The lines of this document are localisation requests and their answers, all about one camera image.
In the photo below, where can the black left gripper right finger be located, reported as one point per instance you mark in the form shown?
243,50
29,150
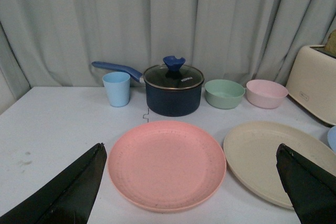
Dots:
310,188

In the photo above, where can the green bowl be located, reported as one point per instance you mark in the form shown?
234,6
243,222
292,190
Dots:
223,94

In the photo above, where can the blue plate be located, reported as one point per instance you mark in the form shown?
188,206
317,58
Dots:
331,138

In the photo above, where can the glass pot lid blue knob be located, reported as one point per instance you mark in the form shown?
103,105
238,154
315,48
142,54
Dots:
174,74

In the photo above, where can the light blue cup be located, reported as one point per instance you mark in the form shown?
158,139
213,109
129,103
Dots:
117,86

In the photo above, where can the pink plate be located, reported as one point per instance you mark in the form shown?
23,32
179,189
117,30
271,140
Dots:
166,166

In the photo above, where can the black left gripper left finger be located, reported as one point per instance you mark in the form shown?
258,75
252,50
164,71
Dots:
67,198

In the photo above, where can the pink bowl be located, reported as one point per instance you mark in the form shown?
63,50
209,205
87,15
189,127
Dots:
265,94

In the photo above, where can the grey curtain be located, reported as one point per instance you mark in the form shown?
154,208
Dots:
53,42

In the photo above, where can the dark blue saucepan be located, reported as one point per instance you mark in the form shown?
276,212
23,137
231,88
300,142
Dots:
164,102

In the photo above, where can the bread slice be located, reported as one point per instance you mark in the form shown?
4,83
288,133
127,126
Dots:
330,45

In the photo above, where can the cream toaster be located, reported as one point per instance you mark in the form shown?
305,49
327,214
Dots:
311,82

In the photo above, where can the cream plate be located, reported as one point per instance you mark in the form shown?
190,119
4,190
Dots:
250,149

